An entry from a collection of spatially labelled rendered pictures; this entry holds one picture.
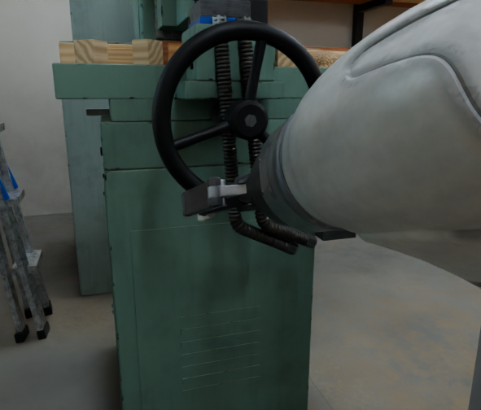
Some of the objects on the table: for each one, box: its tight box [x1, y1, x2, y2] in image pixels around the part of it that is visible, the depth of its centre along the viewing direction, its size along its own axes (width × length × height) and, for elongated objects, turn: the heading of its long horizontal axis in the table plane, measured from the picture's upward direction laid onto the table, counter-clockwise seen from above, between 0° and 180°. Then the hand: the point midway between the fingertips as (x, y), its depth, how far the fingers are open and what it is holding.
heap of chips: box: [311, 51, 342, 68], centre depth 96 cm, size 9×14×4 cm, turn 17°
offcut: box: [132, 39, 164, 64], centre depth 81 cm, size 4×4×4 cm
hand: (240, 205), depth 54 cm, fingers open, 8 cm apart
